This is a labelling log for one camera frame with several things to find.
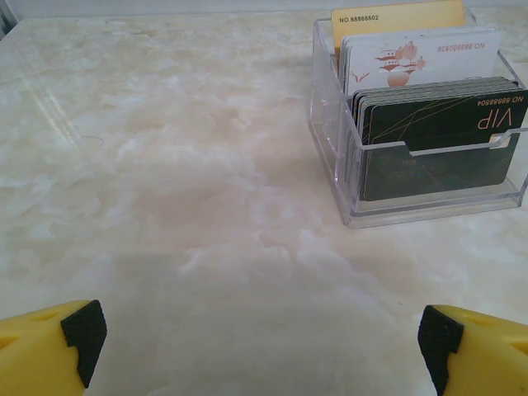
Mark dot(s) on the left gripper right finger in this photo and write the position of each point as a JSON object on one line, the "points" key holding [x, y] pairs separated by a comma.
{"points": [[482, 354]]}

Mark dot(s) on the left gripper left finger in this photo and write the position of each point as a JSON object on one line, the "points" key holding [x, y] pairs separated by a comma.
{"points": [[37, 354]]}

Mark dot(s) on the black VIP card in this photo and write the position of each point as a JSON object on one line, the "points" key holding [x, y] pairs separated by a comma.
{"points": [[433, 123]]}

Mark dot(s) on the clear acrylic card box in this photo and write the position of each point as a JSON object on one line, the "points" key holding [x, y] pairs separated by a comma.
{"points": [[330, 173]]}

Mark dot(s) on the white card pink print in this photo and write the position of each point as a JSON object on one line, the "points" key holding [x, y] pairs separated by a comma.
{"points": [[453, 62]]}

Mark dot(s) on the gold card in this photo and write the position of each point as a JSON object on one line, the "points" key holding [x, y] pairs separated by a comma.
{"points": [[396, 20]]}

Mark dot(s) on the aluminium side rail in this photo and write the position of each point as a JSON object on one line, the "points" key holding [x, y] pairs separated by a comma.
{"points": [[5, 16]]}

